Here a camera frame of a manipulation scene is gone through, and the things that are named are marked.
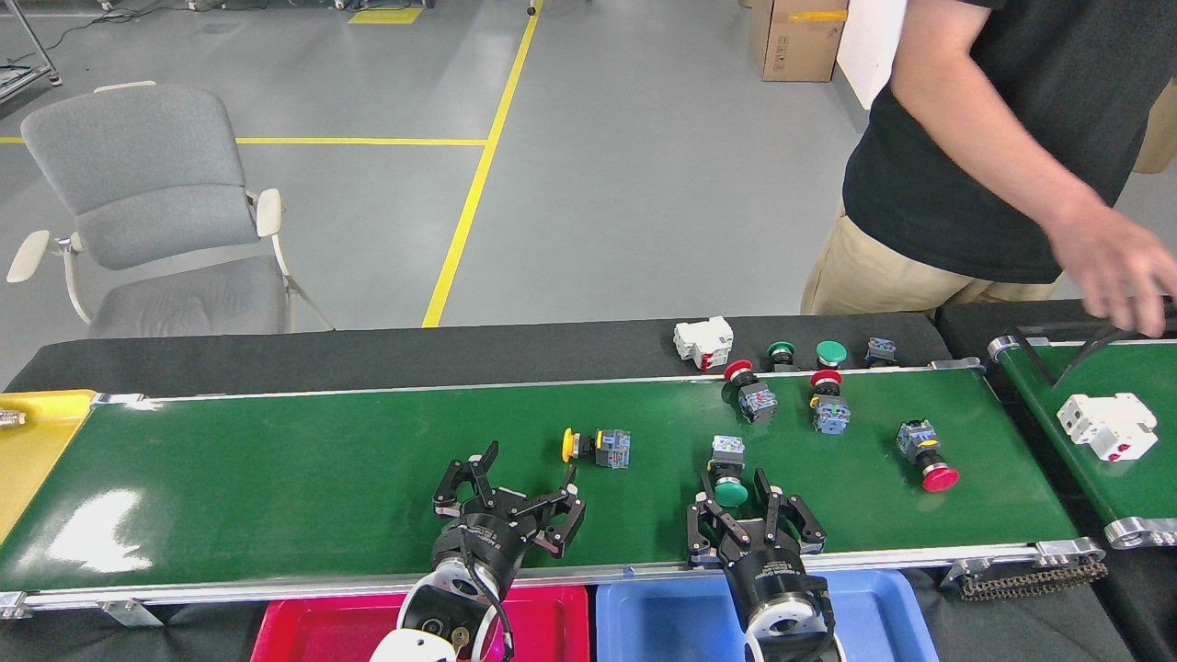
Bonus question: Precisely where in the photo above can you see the person's right hand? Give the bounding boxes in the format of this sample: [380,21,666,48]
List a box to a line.
[1048,204,1177,338]

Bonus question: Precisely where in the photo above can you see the metal equipment cart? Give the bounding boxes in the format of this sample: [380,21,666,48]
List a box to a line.
[0,0,63,100]

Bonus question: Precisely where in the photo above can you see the red push button switch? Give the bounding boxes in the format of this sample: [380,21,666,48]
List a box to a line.
[723,360,779,425]
[810,369,851,436]

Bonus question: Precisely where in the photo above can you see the long green conveyor belt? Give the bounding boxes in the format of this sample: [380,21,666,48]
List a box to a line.
[0,357,1109,619]

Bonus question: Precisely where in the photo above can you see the cardboard box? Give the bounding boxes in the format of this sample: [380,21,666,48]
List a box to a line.
[749,0,849,84]

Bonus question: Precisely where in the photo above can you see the green conveyor with black guide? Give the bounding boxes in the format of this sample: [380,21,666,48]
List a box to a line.
[987,333,1177,550]

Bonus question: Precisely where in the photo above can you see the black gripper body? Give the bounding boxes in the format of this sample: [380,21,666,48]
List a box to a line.
[430,504,536,600]
[722,536,821,628]

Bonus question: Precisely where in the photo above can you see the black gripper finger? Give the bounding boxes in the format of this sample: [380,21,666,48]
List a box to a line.
[515,462,588,561]
[754,467,827,555]
[432,440,502,523]
[687,469,751,567]

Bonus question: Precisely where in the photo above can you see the potted plant in golden pot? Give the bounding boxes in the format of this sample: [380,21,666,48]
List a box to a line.
[1131,78,1177,176]

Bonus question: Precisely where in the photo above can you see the red mushroom button switch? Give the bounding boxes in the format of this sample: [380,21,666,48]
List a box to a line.
[897,419,961,494]

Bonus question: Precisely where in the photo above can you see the black drive chain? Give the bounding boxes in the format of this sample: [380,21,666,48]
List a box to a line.
[956,558,1109,603]

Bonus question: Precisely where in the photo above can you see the red plastic tray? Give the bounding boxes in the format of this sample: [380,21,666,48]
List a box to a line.
[250,584,591,662]

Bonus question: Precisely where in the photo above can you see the person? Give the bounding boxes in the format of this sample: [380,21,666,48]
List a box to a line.
[800,0,1177,318]

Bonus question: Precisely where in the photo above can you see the white circuit breaker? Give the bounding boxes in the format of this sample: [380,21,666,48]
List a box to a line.
[1057,392,1159,463]
[673,316,736,372]

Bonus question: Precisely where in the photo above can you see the grey padded chair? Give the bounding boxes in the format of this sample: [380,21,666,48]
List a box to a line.
[6,81,337,338]

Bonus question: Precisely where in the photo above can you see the black curved guide rail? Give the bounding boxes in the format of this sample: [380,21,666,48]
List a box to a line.
[1005,299,1177,389]

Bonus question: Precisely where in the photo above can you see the yellow plastic bin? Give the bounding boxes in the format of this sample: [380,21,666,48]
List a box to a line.
[0,390,97,545]

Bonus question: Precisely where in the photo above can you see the blue plastic tray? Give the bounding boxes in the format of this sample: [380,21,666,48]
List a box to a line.
[595,568,941,662]

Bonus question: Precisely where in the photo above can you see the yellow push button switch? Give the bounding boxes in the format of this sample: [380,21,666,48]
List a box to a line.
[561,427,633,471]

